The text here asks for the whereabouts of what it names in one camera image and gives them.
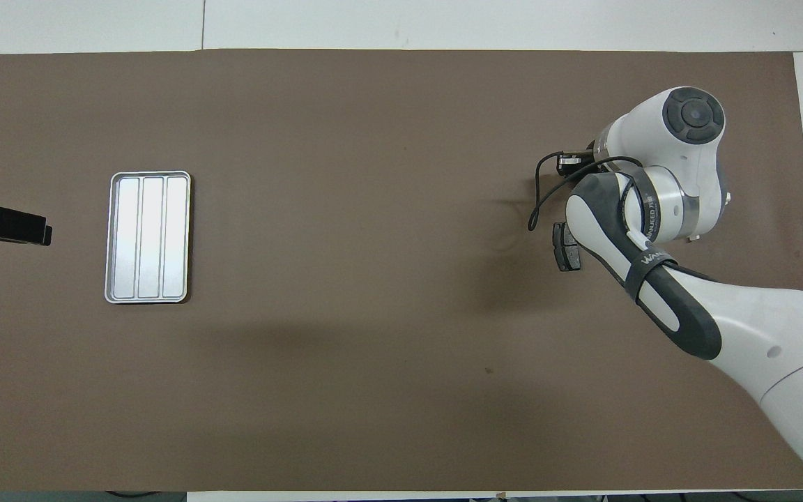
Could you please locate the short grey brake pad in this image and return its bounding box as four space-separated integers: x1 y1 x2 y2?
553 221 581 273

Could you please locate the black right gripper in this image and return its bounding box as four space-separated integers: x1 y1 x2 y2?
557 142 601 174

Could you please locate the brown table mat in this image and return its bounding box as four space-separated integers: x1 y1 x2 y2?
0 49 803 492

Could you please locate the silver metal tray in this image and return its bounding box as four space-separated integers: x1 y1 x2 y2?
104 171 192 305

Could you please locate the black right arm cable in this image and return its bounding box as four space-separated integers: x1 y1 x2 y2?
528 152 646 232

